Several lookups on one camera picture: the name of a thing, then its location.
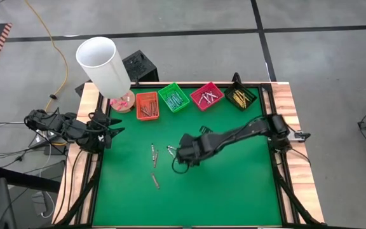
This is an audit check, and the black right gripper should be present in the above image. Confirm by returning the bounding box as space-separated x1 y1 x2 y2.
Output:
174 132 211 167

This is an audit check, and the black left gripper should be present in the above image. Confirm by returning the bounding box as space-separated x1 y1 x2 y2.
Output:
86 108 126 153

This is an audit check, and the orange plastic basket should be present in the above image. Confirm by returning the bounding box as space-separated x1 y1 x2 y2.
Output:
135 91 160 121

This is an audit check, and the green plastic basket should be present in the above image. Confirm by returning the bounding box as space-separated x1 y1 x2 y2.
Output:
157 81 191 113

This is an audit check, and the green table mat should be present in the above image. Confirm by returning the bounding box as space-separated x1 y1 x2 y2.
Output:
91 86 284 228

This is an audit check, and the white cylindrical lamp shade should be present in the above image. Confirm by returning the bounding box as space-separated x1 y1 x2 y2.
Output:
75 36 132 99

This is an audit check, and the red plastic basket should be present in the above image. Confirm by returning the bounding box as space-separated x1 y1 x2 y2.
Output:
189 81 225 112

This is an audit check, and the black perforated box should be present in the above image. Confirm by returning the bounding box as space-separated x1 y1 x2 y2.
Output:
121 50 160 84

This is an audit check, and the grey power strip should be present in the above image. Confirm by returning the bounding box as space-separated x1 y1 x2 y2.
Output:
27 132 58 150

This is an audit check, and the black plastic basket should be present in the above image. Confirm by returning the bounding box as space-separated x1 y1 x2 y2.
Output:
223 81 257 112

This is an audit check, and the black floor beam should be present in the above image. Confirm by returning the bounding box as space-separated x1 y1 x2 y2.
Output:
0 165 62 193

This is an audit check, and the white power adapter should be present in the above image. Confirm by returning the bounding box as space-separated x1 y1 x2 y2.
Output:
32 190 55 220

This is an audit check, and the black corner bracket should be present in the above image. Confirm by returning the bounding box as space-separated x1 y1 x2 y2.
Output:
74 83 90 98

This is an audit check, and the black metal table frame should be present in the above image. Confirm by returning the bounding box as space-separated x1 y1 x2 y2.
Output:
74 81 298 228

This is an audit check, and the yellow cable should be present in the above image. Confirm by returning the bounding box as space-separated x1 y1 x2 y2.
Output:
23 0 69 115

